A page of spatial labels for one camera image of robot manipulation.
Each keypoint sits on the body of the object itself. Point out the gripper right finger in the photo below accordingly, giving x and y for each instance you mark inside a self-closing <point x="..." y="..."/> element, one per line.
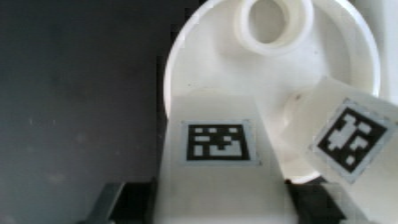
<point x="315" y="205"/>

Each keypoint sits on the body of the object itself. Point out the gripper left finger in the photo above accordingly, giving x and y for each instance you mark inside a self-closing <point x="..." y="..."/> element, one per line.
<point x="125" y="204"/>

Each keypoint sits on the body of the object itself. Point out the white stool leg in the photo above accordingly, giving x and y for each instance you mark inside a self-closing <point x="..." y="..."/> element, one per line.
<point x="341" y="133"/>
<point x="221" y="185"/>

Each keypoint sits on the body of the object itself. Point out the white L-shaped fence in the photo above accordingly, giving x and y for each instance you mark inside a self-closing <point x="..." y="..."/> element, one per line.
<point x="379" y="11"/>

